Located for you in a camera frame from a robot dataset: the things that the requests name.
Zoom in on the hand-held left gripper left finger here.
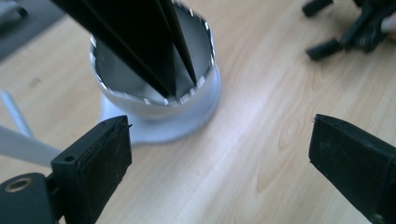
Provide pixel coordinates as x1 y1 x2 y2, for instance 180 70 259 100
46 115 133 224

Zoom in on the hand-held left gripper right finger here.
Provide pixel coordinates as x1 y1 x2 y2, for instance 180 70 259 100
308 113 396 224

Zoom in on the white cylindrical cup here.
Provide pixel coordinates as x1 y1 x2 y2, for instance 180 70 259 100
89 0 222 121

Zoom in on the wide black board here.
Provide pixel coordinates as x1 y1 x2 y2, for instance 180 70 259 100
50 0 177 98

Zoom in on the thin black strip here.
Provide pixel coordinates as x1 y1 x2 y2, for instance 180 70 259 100
158 0 198 87

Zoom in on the wide white flat strip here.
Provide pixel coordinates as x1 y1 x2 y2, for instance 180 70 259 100
0 124 64 168

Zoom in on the white round coaster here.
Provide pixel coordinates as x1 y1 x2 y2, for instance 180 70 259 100
98 92 220 146

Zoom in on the thin white stick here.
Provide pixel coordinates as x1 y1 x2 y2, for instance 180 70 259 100
0 90 35 138

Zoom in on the grey mat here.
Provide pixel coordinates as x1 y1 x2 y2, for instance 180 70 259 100
0 0 67 63

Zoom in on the white object with black tip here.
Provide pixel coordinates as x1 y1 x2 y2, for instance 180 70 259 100
0 0 29 26

